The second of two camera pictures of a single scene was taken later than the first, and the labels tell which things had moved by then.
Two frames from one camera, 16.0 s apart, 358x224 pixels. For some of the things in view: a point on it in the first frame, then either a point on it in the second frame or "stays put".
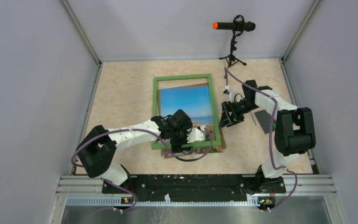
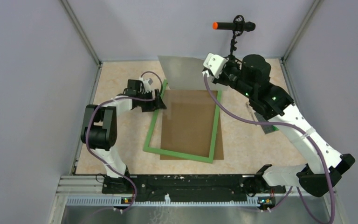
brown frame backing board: [223, 143] to [188, 125]
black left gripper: [176, 147] to [153, 105]
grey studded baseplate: [265, 119] stays put
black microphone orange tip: [249, 26] stays put
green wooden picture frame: [167, 146] to [209, 159]
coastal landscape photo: [197, 102] to [182, 73]
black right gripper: [227, 119] to [219, 80]
